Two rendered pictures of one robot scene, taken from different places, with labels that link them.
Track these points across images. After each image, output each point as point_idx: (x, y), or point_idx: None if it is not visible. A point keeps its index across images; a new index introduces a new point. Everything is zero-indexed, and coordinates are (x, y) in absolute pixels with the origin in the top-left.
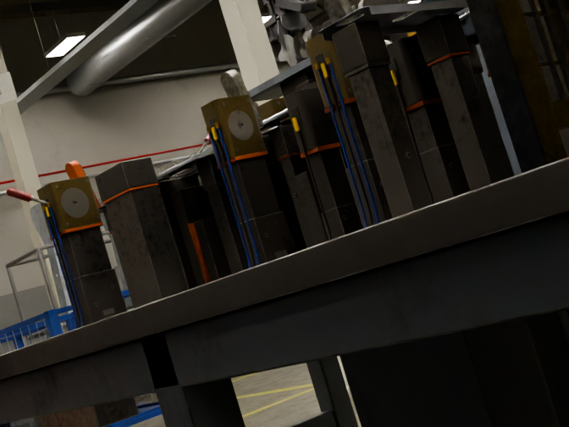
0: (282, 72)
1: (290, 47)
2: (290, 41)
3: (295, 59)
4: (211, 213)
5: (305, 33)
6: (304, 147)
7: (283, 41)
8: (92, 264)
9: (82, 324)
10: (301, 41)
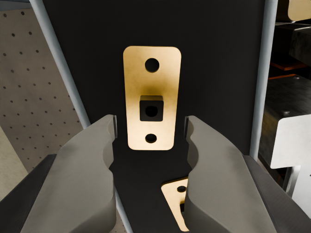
0: (265, 89)
1: (216, 156)
2: (214, 186)
3: (194, 121)
4: (305, 72)
5: (73, 220)
6: None
7: (274, 193)
8: None
9: None
10: (115, 199)
